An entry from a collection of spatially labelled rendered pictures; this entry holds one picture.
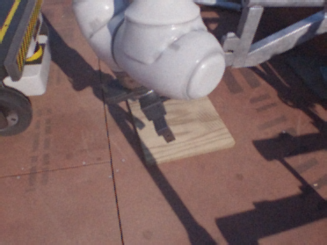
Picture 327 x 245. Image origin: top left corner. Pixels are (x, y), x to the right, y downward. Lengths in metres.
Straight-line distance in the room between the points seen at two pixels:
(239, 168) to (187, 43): 0.57
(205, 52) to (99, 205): 0.51
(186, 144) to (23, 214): 0.50
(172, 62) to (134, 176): 0.48
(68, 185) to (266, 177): 0.60
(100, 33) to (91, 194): 0.44
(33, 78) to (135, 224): 0.55
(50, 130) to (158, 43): 0.62
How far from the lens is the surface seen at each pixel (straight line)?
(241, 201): 0.75
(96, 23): 0.43
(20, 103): 0.77
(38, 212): 0.72
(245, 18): 0.86
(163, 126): 0.55
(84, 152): 0.78
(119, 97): 0.55
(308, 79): 1.30
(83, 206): 0.70
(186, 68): 0.29
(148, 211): 0.68
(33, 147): 0.83
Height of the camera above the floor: 0.64
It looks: 49 degrees down
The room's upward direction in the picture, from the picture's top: 9 degrees clockwise
